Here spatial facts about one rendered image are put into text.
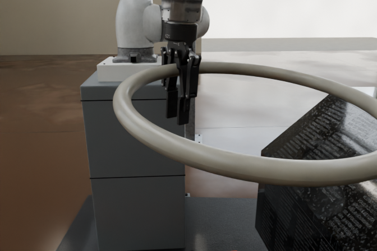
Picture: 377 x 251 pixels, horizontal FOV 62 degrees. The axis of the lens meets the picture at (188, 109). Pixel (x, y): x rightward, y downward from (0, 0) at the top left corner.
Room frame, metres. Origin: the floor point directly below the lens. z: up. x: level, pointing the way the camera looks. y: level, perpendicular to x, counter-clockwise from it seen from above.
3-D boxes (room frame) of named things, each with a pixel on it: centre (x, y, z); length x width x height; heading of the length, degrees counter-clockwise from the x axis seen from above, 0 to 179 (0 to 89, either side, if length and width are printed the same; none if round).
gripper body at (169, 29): (0.72, 0.02, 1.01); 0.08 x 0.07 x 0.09; 36
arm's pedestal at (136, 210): (1.36, 0.23, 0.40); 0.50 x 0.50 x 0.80; 4
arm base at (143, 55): (1.34, 0.22, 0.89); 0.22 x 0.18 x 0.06; 4
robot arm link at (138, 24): (1.37, 0.22, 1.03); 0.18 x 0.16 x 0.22; 105
